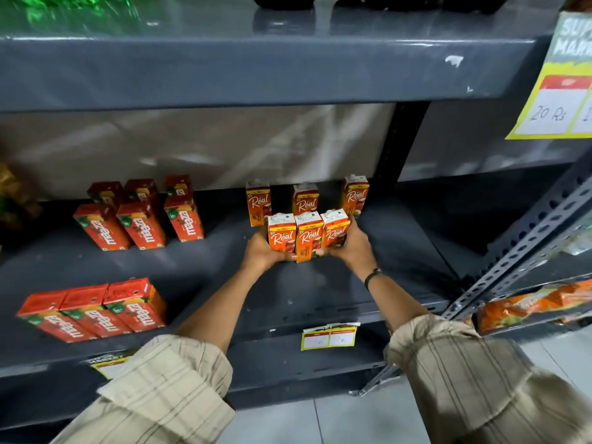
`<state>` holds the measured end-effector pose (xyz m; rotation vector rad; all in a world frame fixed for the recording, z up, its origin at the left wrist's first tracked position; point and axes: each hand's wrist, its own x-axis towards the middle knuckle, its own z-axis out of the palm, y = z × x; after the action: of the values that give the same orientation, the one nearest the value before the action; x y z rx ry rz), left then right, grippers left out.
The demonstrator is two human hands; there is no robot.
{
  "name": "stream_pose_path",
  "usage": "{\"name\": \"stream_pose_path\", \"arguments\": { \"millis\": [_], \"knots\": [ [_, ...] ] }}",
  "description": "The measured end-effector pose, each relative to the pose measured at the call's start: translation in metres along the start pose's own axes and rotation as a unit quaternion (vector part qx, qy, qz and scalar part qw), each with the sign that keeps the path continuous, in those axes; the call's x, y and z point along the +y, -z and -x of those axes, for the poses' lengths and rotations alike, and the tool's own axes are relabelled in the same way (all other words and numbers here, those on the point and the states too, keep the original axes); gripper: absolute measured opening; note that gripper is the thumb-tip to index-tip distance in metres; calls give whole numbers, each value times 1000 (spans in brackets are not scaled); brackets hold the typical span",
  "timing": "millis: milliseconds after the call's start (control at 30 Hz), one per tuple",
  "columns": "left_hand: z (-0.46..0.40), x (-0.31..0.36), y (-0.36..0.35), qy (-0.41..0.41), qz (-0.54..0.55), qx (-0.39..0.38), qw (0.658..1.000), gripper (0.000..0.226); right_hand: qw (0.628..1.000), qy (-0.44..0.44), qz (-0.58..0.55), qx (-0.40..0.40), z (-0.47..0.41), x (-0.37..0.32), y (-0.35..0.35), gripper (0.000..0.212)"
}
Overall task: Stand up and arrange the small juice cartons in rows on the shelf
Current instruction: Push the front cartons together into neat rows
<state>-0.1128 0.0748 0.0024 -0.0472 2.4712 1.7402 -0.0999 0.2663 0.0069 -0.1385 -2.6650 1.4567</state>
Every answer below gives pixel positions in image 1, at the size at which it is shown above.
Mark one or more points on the person's left forearm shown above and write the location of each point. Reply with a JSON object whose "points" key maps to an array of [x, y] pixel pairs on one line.
{"points": [[222, 309]]}

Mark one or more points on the white and yellow shelf label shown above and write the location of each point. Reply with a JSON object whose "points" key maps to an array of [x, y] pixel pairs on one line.
{"points": [[111, 365]]}

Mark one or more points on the black wristband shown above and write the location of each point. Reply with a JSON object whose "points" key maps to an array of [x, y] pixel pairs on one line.
{"points": [[372, 275]]}

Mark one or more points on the yellow and green price poster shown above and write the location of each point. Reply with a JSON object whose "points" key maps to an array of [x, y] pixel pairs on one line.
{"points": [[555, 78]]}

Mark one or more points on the grey slotted angle rack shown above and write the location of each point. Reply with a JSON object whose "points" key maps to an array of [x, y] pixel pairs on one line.
{"points": [[532, 235]]}

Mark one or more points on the person's left thumb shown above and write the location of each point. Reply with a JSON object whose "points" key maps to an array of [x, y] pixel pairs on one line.
{"points": [[263, 235]]}

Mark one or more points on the yellow shelf price label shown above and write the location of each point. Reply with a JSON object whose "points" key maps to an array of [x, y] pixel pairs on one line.
{"points": [[329, 337]]}

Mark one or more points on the person's left hand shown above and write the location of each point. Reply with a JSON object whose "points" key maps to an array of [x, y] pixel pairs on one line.
{"points": [[256, 256]]}

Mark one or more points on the green plastic bottles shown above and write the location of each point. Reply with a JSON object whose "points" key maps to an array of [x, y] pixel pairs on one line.
{"points": [[69, 3]]}

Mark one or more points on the orange juice carton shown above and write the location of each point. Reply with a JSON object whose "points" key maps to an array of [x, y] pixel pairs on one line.
{"points": [[309, 235], [335, 228], [281, 235], [355, 196], [305, 198], [258, 205]]}

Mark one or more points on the person's right hand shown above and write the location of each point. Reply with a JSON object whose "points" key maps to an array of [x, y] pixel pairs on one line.
{"points": [[358, 252]]}

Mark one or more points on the cluster of red drink cartons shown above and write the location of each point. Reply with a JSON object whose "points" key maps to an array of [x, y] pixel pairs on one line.
{"points": [[138, 224]]}

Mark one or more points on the beige striped shirt sleeve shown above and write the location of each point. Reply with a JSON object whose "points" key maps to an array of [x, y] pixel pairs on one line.
{"points": [[162, 393], [476, 388]]}

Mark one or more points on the person's right forearm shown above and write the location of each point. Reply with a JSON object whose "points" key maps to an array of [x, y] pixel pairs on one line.
{"points": [[393, 298]]}

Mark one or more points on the person's right thumb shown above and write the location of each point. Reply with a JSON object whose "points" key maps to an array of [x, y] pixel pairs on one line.
{"points": [[353, 226]]}

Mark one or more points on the red mango drink carton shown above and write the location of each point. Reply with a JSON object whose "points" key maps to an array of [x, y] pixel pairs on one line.
{"points": [[95, 314], [136, 305], [53, 321]]}

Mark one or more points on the dark grey metal shelf rack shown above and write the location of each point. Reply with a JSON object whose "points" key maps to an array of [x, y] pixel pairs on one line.
{"points": [[277, 69]]}

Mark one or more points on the orange snack packet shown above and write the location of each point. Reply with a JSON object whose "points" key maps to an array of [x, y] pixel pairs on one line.
{"points": [[532, 306]]}

